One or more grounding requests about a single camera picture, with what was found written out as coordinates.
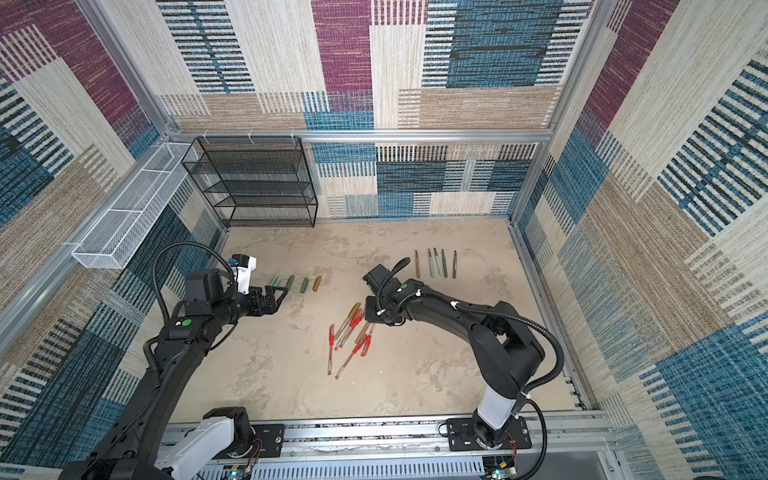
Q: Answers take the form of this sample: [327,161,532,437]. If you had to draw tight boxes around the brown pen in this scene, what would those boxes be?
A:
[335,302,361,340]
[355,322,371,345]

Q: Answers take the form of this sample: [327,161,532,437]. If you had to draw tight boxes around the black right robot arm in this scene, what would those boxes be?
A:
[363,264,546,449]

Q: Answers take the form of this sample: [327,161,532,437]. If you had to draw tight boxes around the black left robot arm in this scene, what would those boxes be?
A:
[60,269,288,479]

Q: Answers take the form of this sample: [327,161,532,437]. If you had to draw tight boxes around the red gel pen short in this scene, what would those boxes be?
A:
[361,335,372,357]

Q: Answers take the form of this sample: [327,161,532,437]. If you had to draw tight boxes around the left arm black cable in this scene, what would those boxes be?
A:
[152,241,236,319]

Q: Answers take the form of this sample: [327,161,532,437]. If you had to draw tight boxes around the black wire mesh shelf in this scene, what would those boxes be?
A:
[182,136,319,228]

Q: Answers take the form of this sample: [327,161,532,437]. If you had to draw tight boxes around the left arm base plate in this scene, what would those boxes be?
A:
[214,423,285,460]

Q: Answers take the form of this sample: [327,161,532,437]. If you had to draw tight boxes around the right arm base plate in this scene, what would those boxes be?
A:
[444,417,532,452]

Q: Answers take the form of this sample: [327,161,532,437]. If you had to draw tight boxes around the white wire mesh basket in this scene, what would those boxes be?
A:
[72,142,189,270]

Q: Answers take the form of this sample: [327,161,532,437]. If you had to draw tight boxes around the aluminium mounting rail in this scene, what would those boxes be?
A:
[113,410,613,466]

